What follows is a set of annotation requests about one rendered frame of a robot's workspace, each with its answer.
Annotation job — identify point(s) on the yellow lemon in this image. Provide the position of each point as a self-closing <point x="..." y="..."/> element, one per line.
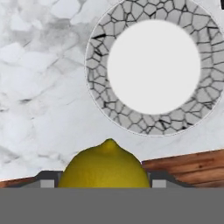
<point x="104" y="169"/>

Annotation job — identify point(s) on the white plate with cracked rim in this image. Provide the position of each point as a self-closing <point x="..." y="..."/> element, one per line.
<point x="154" y="67"/>

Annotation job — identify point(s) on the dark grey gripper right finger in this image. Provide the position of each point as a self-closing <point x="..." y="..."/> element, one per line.
<point x="159" y="178"/>

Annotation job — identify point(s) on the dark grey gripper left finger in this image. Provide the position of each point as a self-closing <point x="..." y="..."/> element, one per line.
<point x="48" y="178"/>

